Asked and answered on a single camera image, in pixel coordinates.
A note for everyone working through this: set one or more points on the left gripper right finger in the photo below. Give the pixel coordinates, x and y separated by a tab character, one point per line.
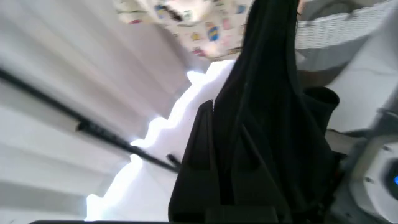
252	193

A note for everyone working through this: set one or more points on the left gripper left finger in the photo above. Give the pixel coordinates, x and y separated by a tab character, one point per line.
196	186

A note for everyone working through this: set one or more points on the black garment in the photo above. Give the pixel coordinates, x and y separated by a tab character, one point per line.
267	77

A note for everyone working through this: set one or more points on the cream printed shorts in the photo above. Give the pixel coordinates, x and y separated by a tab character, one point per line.
199	28

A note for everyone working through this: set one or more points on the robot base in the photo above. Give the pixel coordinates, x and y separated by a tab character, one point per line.
370	180

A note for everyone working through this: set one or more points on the black clothes rack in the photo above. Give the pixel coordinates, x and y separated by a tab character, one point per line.
93	130

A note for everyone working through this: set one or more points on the white laundry basket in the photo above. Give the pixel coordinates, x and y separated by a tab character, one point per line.
342	31

